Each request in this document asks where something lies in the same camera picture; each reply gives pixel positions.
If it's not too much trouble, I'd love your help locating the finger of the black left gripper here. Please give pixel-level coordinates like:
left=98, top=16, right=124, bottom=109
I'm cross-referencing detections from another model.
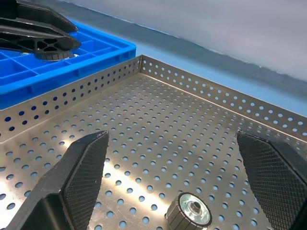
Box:
left=0, top=23, right=82, bottom=55
left=0, top=0, right=79, bottom=37

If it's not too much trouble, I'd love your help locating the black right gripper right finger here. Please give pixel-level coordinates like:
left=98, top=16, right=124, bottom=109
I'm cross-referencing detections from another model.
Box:
left=236, top=130, right=307, bottom=230

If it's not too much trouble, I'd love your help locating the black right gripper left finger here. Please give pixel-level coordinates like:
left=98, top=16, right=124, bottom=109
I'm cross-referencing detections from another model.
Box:
left=0, top=130, right=110, bottom=230

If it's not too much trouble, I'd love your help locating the ribbed metal roller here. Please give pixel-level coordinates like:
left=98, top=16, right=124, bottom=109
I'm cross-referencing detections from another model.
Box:
left=165, top=192, right=213, bottom=230
left=35, top=49, right=74, bottom=62

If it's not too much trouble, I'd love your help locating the blue plastic compartment tray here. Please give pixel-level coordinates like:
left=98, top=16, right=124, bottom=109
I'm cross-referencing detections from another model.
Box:
left=0, top=20, right=137, bottom=111

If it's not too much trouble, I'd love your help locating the perforated steel tray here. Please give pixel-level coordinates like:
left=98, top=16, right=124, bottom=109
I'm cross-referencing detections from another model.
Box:
left=0, top=54, right=307, bottom=230

